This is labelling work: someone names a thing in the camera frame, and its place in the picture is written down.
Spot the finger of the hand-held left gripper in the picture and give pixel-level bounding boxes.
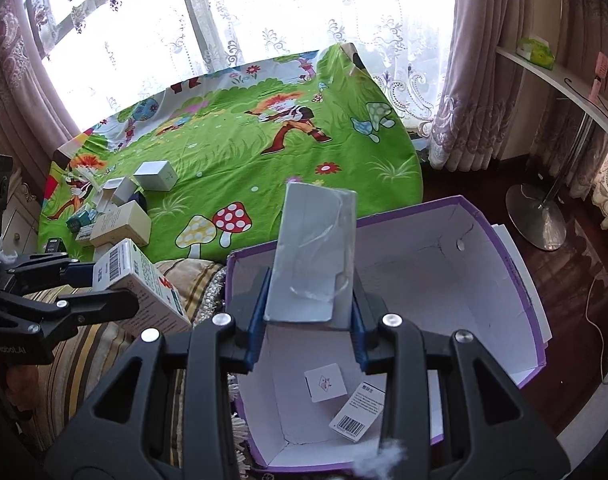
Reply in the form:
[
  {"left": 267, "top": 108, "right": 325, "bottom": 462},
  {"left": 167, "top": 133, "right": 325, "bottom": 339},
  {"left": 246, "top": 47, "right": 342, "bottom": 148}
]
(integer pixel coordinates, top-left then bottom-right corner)
[
  {"left": 6, "top": 252, "right": 99, "bottom": 292},
  {"left": 0, "top": 287, "right": 141, "bottom": 347}
]

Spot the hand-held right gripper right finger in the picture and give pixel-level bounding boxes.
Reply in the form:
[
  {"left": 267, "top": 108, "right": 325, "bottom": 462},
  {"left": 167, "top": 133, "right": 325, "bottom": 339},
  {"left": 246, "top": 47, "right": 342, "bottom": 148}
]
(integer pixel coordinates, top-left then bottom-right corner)
[{"left": 351, "top": 275, "right": 572, "bottom": 480}]

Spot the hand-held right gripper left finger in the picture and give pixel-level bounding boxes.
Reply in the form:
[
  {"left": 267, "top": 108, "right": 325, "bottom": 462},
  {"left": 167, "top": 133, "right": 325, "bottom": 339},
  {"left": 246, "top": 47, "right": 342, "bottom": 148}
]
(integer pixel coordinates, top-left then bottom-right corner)
[{"left": 44, "top": 266, "right": 272, "bottom": 480}]

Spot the white medicine box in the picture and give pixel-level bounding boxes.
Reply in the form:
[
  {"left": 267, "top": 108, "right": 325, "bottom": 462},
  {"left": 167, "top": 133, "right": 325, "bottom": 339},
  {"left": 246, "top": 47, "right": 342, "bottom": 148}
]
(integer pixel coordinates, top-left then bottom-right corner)
[{"left": 91, "top": 238, "right": 194, "bottom": 338}]

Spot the cream tall box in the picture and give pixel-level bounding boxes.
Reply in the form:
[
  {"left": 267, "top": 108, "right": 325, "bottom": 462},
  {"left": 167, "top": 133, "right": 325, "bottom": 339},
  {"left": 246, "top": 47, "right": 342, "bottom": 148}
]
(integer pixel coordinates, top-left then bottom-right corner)
[{"left": 89, "top": 200, "right": 152, "bottom": 248}]

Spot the purple cardboard storage box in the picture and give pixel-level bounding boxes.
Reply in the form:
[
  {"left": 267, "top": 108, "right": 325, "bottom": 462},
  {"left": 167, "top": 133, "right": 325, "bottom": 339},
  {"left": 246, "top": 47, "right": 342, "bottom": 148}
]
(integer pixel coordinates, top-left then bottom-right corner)
[{"left": 225, "top": 195, "right": 552, "bottom": 471}]

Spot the grey cardboard box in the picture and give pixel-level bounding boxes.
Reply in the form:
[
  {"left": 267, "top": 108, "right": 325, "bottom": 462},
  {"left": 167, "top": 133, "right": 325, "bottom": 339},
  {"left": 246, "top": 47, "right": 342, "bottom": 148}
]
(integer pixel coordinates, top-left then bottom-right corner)
[{"left": 263, "top": 181, "right": 359, "bottom": 331}]

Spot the striped beige cushion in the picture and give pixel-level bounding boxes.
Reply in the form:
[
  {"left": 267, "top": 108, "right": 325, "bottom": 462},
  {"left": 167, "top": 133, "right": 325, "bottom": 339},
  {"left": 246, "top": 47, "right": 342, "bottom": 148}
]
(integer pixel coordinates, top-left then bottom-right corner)
[{"left": 14, "top": 257, "right": 245, "bottom": 466}]

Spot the small white box pink print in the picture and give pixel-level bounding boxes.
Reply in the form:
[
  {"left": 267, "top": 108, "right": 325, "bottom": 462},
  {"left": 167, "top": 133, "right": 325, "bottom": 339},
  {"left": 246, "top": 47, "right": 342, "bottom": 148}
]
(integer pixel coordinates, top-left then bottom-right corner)
[{"left": 304, "top": 364, "right": 346, "bottom": 403}]

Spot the white nightstand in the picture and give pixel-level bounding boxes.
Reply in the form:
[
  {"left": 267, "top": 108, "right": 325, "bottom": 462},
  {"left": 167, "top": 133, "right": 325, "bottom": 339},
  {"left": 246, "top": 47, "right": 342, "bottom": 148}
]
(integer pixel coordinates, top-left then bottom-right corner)
[{"left": 0, "top": 180, "right": 41, "bottom": 261}]

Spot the white box with barcode label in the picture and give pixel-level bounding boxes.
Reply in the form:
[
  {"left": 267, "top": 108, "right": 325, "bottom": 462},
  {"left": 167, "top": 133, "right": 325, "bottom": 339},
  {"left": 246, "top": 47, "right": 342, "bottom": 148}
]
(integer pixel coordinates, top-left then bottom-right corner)
[{"left": 329, "top": 381, "right": 387, "bottom": 442}]

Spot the small white open box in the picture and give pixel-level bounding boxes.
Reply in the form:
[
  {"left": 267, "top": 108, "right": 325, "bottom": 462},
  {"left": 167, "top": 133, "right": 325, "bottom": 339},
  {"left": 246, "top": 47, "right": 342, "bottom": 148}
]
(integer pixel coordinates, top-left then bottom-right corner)
[{"left": 96, "top": 177, "right": 137, "bottom": 213}]

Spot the white cube box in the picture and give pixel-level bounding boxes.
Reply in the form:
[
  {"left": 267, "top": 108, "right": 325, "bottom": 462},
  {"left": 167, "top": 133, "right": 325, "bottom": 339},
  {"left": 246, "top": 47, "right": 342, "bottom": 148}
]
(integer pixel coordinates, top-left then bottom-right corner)
[{"left": 134, "top": 160, "right": 177, "bottom": 192}]

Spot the white fluff tuft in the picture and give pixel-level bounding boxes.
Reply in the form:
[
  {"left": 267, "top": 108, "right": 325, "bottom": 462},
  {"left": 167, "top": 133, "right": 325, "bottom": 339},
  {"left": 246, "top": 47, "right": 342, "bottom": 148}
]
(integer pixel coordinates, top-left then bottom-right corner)
[{"left": 354, "top": 440, "right": 425, "bottom": 480}]

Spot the green printed blanket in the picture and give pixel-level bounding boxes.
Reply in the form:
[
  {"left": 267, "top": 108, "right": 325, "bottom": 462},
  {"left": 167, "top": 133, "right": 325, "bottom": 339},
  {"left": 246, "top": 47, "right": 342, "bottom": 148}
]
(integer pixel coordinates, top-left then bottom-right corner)
[{"left": 36, "top": 42, "right": 425, "bottom": 263}]

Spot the pink curtain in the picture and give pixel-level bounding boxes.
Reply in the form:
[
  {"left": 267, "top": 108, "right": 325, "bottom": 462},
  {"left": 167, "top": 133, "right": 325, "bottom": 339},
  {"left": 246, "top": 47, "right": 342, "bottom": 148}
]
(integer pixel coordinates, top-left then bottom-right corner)
[
  {"left": 0, "top": 0, "right": 80, "bottom": 211},
  {"left": 429, "top": 0, "right": 565, "bottom": 171}
]

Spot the metal table stand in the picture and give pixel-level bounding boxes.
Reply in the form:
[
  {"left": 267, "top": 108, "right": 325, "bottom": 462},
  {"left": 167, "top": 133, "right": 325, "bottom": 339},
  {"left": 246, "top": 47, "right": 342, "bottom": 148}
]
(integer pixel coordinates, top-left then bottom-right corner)
[{"left": 506, "top": 105, "right": 600, "bottom": 251}]

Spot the green tissue pack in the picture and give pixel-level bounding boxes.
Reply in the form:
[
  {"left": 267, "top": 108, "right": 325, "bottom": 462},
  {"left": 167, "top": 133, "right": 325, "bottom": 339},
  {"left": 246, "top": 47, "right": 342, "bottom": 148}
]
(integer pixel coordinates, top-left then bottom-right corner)
[{"left": 516, "top": 35, "right": 556, "bottom": 70}]

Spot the pink card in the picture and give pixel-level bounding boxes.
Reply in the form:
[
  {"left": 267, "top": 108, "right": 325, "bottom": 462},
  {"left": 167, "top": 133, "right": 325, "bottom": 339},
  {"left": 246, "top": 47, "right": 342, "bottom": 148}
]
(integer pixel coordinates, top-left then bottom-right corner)
[{"left": 589, "top": 52, "right": 608, "bottom": 98}]

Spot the white floor cable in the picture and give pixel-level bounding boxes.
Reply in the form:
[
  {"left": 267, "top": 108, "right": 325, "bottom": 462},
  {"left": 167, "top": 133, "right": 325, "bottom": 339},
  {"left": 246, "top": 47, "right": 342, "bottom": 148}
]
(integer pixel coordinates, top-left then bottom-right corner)
[{"left": 584, "top": 260, "right": 608, "bottom": 386}]

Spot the black cable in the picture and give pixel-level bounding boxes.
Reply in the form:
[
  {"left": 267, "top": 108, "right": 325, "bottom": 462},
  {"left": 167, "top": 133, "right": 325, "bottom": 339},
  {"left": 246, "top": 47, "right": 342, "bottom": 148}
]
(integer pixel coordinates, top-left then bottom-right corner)
[{"left": 564, "top": 77, "right": 608, "bottom": 126}]

